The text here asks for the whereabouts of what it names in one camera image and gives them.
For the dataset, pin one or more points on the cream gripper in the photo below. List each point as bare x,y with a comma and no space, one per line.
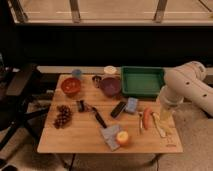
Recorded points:
165,114

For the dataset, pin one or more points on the black handled brush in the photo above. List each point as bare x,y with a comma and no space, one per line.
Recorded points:
85,107

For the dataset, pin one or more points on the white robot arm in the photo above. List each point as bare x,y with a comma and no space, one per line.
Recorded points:
185,82

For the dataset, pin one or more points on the orange carrot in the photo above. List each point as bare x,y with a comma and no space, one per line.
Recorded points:
146,115

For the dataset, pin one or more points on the metal peeler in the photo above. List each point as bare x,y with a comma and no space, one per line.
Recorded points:
140,122

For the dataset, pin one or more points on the blue sponge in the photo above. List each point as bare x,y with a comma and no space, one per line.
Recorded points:
131,105

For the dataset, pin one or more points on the green plastic tray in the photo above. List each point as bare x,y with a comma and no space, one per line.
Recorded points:
142,82

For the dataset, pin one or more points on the black rectangular block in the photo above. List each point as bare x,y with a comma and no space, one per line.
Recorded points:
118,109

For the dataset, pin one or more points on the yellow red apple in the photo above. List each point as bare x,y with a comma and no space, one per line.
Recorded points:
122,138

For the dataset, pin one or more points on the grey blue cloth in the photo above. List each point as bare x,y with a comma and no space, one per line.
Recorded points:
109,135

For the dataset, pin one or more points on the purple bowl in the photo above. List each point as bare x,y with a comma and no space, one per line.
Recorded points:
110,86

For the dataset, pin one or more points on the wooden folding table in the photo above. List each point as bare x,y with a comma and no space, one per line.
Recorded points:
83,134

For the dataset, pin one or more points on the blue cup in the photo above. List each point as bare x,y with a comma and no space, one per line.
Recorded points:
77,73

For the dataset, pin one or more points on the red bowl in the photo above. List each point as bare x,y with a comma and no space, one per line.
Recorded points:
71,86

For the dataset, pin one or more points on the bunch of dark grapes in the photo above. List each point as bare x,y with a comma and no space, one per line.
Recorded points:
63,117

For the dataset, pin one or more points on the black office chair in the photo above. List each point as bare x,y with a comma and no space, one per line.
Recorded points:
16,93

